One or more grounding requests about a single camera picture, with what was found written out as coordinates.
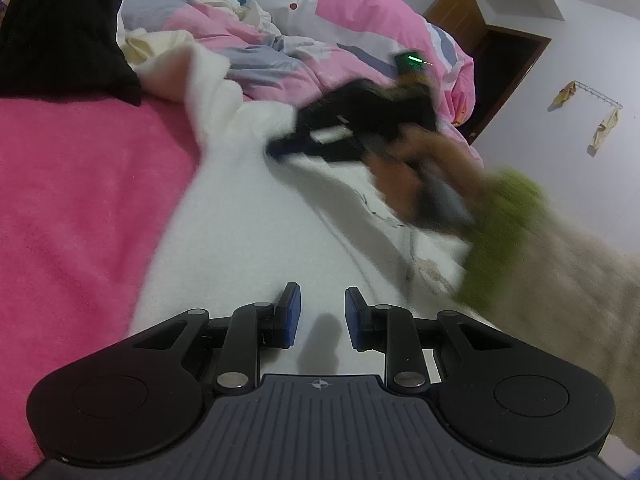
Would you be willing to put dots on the pink floral bed sheet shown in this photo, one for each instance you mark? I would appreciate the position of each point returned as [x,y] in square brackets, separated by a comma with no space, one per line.
[75,210]

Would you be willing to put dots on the wooden door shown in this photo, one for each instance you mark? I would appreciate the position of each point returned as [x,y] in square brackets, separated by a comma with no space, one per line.
[505,75]

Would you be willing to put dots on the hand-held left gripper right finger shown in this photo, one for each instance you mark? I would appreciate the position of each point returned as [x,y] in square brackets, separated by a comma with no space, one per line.
[352,322]

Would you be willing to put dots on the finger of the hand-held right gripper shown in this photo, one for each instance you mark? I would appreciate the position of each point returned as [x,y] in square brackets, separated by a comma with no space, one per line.
[287,145]

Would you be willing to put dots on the person's right hand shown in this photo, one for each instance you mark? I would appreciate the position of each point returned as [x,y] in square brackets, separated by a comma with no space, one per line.
[395,180]

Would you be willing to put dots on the yellow hanging cloth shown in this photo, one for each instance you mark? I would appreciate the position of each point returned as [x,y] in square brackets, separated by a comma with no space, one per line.
[561,96]
[604,130]

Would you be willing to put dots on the pink patterned duvet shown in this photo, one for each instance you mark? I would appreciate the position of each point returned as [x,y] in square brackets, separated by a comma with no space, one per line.
[325,15]

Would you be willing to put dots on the black folded garment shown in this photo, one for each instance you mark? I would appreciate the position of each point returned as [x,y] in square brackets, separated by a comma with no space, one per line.
[60,35]

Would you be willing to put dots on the white sweater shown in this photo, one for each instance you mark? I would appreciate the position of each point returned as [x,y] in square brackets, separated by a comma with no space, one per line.
[280,220]

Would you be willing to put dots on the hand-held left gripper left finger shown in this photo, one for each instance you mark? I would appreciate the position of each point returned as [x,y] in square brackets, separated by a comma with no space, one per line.
[290,320]

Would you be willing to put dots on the white wall hook rack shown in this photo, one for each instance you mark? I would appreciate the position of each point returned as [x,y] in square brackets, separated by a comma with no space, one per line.
[597,92]

